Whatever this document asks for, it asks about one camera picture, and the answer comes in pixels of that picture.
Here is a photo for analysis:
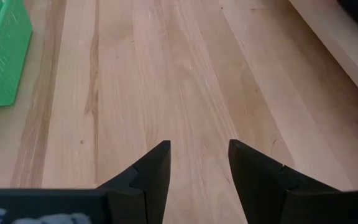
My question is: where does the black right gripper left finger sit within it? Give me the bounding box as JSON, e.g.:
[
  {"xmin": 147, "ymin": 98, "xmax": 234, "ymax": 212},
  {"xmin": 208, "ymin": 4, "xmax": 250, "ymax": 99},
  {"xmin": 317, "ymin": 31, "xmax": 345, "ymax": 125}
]
[{"xmin": 0, "ymin": 140, "xmax": 172, "ymax": 224}]

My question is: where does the light wooden shelf board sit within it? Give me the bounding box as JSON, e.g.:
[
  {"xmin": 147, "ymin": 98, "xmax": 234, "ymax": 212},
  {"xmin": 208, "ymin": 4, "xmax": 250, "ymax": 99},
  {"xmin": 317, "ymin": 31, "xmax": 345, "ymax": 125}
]
[{"xmin": 287, "ymin": 0, "xmax": 358, "ymax": 112}]

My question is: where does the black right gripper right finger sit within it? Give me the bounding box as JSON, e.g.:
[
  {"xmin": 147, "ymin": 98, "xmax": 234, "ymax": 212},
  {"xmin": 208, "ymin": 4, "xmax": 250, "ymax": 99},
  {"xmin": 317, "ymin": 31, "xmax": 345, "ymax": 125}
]
[{"xmin": 228, "ymin": 139, "xmax": 358, "ymax": 224}]

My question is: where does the green slotted plastic basket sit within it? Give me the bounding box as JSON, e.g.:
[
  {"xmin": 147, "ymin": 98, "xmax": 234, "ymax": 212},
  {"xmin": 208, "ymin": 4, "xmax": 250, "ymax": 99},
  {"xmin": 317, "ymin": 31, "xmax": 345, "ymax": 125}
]
[{"xmin": 0, "ymin": 0, "xmax": 33, "ymax": 109}]

